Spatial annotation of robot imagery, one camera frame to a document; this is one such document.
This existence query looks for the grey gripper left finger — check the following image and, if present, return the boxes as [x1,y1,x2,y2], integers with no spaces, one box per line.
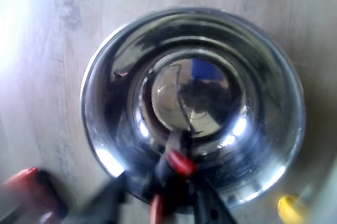
[76,171,137,224]

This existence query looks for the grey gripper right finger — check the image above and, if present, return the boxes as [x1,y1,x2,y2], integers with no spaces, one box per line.
[194,178,237,224]

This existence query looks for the black and red lego figure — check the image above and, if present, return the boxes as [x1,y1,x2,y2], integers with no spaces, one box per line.
[143,129,197,224]

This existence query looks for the shiny steel bowl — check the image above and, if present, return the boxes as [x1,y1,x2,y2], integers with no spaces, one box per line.
[80,7,306,205]

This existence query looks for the orange-yellow die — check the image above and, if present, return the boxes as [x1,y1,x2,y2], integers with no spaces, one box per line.
[277,194,308,222]

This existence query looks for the red toy sports car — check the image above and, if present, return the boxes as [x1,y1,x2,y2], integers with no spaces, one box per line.
[0,166,68,224]

